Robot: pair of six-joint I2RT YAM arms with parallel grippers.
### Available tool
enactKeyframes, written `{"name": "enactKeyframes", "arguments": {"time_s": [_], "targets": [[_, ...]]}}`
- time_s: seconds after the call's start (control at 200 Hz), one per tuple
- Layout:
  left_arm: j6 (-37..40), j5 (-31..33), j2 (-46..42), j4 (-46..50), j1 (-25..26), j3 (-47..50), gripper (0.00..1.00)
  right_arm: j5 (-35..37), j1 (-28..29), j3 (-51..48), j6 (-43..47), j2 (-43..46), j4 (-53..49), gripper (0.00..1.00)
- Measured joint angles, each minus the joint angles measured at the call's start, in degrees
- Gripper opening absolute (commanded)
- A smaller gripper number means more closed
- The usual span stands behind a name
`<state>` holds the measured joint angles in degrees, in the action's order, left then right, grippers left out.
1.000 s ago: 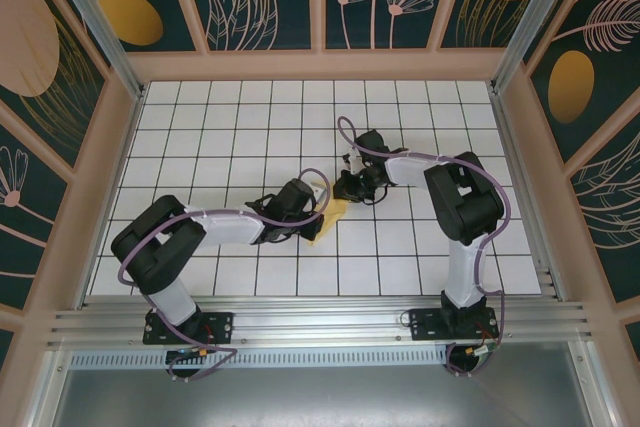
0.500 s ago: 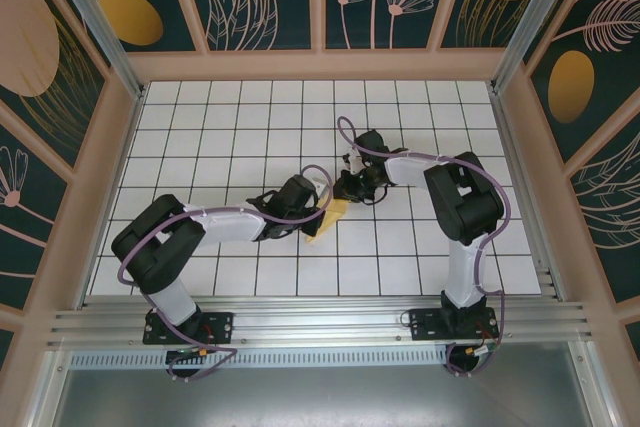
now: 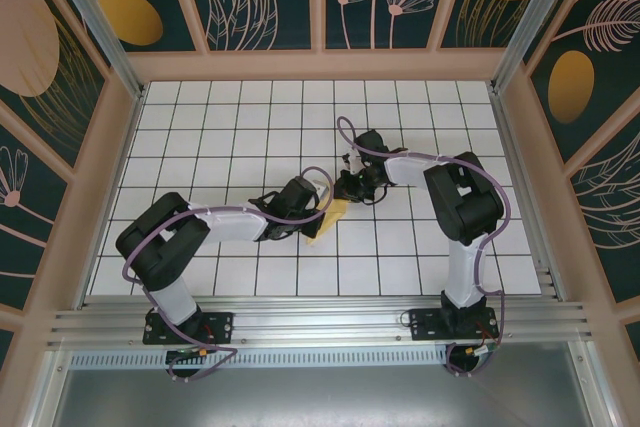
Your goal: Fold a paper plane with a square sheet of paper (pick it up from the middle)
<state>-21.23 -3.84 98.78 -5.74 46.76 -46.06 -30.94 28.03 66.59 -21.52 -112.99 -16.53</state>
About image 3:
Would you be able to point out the yellow cloth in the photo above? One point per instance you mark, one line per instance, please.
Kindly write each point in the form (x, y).
(334, 214)

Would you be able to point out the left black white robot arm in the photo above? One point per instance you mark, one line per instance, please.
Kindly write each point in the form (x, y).
(155, 247)

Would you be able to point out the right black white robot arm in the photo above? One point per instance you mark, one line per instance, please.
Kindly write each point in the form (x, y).
(465, 202)

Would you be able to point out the grey metal sheet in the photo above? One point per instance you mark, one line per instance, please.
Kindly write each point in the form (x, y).
(320, 397)

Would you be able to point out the small black circuit board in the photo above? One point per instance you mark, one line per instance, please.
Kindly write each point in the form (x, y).
(180, 354)

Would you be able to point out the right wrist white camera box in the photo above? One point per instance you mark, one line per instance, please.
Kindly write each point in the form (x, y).
(352, 164)

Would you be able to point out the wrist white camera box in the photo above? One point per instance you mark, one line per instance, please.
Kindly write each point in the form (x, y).
(322, 189)
(352, 164)

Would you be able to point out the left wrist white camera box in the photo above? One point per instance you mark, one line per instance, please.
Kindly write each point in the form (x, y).
(322, 189)

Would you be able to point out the long aluminium base rail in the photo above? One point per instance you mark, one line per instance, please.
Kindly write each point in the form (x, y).
(320, 319)

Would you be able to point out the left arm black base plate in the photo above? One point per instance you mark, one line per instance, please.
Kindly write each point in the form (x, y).
(220, 327)

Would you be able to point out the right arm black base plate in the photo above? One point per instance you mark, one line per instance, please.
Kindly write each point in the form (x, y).
(425, 327)

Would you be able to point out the aluminium corner post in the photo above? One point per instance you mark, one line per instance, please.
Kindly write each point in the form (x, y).
(95, 22)
(530, 17)

